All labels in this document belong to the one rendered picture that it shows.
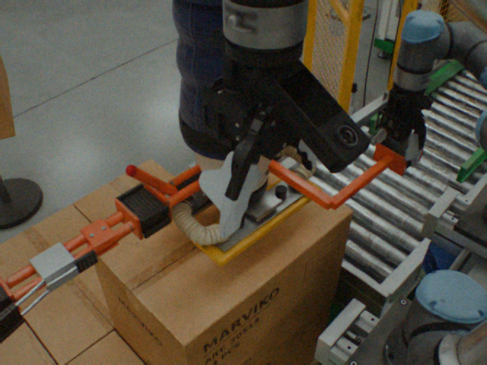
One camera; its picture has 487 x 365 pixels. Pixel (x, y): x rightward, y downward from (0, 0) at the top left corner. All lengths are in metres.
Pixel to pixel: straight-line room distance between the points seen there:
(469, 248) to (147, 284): 0.82
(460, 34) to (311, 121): 0.67
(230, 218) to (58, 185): 2.57
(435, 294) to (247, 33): 0.56
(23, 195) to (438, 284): 2.50
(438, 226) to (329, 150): 0.98
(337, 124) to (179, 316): 0.80
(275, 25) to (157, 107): 3.12
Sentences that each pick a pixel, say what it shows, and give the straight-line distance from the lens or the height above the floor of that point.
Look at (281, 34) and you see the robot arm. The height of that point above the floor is 1.74.
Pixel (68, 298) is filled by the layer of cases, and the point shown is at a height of 0.54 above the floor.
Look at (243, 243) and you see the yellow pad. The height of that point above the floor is 1.07.
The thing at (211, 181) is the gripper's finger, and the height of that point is 1.57.
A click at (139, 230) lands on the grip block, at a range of 1.03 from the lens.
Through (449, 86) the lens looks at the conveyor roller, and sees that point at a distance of 2.94.
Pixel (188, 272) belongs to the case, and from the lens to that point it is 1.25.
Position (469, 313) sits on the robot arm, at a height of 1.27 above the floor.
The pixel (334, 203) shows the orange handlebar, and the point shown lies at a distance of 1.07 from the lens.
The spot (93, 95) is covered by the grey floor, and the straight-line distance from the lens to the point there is 3.79.
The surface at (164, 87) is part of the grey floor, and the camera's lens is 3.75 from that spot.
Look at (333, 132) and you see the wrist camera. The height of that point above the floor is 1.66.
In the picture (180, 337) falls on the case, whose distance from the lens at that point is 1.15.
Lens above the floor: 1.92
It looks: 42 degrees down
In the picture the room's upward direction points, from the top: straight up
